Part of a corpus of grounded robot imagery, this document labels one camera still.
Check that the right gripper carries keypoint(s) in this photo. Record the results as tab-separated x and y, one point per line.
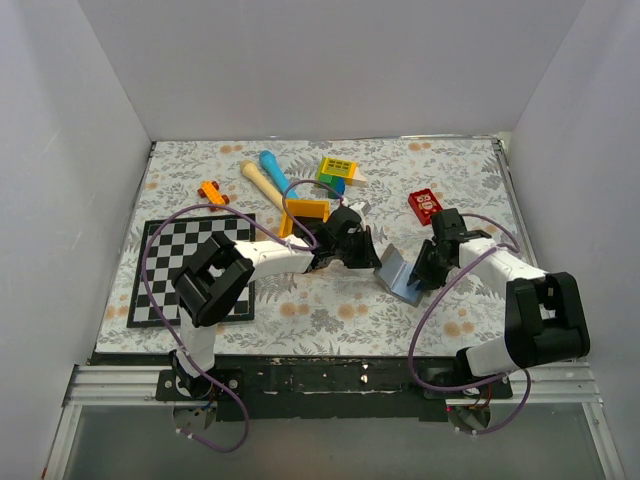
430	280

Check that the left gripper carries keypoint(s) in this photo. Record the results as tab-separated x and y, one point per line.
368	259

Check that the grey card holder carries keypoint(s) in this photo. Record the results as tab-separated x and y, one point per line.
394	276

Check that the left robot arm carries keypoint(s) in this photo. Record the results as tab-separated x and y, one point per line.
210	281

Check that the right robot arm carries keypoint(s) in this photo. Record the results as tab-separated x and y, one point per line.
544	319

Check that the black card in bin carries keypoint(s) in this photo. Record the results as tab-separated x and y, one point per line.
310	223

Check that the red owl block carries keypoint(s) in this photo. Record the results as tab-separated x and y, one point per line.
424	204

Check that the yellow toy bin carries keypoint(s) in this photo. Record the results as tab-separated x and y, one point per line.
300	207

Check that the colourful block house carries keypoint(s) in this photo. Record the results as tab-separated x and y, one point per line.
338	174

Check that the cream wooden pin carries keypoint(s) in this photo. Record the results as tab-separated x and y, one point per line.
251	172

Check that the orange toy car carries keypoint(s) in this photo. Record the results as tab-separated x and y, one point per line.
209	190

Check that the black white chessboard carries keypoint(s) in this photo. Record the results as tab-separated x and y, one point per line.
176	242

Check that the aluminium frame rail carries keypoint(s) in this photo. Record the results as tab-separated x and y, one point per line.
110	385

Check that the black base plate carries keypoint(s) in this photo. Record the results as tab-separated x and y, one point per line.
316	387

